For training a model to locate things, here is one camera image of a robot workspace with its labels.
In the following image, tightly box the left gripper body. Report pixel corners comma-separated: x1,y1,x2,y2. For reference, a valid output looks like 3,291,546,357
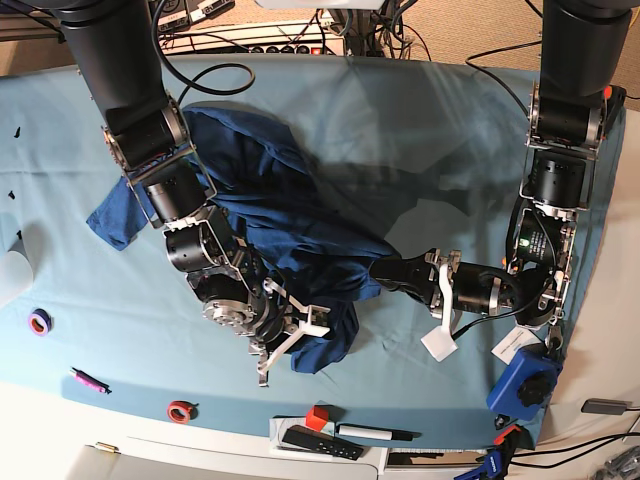
424,249,500,330

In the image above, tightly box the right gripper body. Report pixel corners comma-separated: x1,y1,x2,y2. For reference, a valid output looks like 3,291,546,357
248,277,313,388

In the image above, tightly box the blue t-shirt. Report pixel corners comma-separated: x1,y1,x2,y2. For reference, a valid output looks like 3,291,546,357
85,102,409,376

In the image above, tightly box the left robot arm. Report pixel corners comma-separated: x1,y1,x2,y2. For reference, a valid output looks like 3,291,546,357
369,1,639,329

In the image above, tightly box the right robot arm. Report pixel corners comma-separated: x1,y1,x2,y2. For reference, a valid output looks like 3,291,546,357
43,1,317,386

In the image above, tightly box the white paper tag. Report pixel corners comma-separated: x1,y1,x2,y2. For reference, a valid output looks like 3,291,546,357
491,326,542,365

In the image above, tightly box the red cube block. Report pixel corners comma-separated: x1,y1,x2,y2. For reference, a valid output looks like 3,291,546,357
305,405,330,432

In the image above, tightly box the metal keys carabiner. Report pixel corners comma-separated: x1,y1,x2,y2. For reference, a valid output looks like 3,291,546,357
545,320,564,359

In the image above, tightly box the blue box with knob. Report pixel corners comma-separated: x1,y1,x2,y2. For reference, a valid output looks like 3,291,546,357
486,345,563,421

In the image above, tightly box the light blue table cloth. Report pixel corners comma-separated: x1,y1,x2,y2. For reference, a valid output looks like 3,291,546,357
0,53,627,449

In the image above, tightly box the black remote control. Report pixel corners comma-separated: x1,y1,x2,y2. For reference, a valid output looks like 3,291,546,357
282,425,365,461

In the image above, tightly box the red tape roll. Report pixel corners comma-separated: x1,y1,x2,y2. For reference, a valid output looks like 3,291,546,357
166,400,198,424

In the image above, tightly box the white black marker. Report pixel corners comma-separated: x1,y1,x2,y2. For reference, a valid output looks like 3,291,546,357
335,423,417,442

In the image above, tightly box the blue orange bottom clamp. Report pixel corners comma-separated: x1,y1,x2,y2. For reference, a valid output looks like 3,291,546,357
455,425,523,480

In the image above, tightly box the grey adapter box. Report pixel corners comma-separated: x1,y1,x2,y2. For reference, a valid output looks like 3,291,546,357
581,398,628,416

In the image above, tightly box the pink marker pen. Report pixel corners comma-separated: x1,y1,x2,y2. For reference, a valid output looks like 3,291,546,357
69,368,111,395

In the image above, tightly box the orange black clamp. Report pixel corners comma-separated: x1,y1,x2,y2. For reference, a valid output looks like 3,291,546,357
600,85,627,140

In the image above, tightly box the purple tape roll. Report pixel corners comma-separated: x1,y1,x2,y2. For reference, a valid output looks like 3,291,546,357
28,308,53,336

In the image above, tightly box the power strip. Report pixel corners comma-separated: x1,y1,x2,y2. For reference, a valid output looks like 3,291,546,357
159,20,345,56

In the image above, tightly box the white translucent cup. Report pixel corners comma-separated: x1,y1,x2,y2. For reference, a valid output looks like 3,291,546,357
0,251,34,308

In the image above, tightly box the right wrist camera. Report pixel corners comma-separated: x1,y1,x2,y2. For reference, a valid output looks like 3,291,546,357
299,305,331,338

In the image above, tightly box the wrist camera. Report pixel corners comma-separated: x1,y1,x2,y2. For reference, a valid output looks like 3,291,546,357
299,305,331,338
421,327,458,362

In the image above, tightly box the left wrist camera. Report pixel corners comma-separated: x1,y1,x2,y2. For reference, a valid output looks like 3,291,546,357
421,327,458,362

